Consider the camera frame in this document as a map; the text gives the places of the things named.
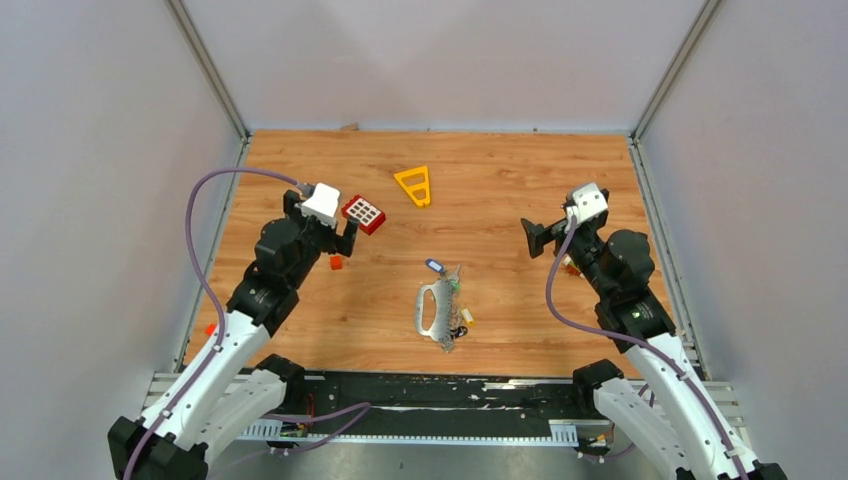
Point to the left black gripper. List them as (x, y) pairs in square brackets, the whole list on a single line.
[(341, 244)]

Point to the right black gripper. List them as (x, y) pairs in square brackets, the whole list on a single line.
[(537, 235)]

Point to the yellow key tag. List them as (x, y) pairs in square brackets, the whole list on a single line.
[(467, 317)]

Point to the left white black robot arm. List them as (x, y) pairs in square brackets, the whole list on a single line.
[(182, 434)]

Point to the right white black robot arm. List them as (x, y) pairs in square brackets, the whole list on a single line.
[(675, 423)]

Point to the small orange brick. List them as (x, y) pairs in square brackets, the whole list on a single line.
[(336, 263)]

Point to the red block with white grid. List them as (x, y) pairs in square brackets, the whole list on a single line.
[(369, 217)]

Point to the green red toy brick vehicle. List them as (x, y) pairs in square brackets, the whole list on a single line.
[(571, 268)]

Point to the blue key tag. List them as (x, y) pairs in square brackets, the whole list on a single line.
[(435, 266)]

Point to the yellow triangular plastic piece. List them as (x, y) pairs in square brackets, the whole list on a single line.
[(415, 182)]

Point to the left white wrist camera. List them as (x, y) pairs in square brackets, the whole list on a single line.
[(322, 204)]

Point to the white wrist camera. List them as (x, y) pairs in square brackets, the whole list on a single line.
[(322, 204), (585, 203)]

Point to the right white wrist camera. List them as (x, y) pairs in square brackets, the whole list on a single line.
[(585, 203)]

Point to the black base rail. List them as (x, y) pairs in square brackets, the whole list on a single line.
[(441, 406)]

